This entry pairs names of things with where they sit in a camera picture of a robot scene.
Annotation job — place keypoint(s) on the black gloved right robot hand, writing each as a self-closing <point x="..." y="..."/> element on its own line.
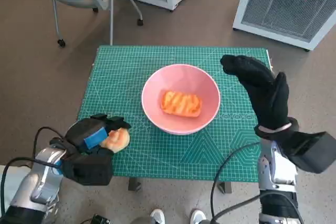
<point x="270" y="95"/>

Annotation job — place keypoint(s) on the striped oblong toy bread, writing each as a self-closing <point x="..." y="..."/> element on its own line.
<point x="181" y="103"/>

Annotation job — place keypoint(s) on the pink bowl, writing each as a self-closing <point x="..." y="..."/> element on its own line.
<point x="178" y="77"/>

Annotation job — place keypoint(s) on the round toy bread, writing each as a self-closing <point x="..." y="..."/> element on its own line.
<point x="118" y="140"/>

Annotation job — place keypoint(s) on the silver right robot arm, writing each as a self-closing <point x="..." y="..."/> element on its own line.
<point x="275" y="166"/>

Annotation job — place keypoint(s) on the large white mesh cabinet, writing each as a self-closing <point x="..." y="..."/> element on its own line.
<point x="286" y="6"/>

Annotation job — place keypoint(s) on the green cutting mat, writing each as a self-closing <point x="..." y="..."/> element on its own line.
<point x="168" y="158"/>

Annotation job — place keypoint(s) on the person's foot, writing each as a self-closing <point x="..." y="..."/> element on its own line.
<point x="158" y="216"/>
<point x="198" y="216"/>

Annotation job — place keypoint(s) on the grey metal pole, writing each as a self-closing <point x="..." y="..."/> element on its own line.
<point x="111" y="11"/>

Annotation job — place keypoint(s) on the small black device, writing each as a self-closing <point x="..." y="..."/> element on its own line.
<point x="99" y="219"/>

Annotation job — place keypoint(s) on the person's leg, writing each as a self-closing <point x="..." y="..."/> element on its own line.
<point x="5" y="182"/>

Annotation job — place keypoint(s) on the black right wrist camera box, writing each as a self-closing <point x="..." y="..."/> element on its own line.
<point x="312" y="153"/>

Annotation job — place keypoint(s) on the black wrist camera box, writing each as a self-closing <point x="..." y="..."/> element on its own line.
<point x="312" y="153"/>
<point x="89" y="169"/>

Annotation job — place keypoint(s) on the black table bracket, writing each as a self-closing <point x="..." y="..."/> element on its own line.
<point x="135" y="184"/>
<point x="225" y="187"/>

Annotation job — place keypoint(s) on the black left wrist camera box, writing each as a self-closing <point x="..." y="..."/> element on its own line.
<point x="89" y="169"/>

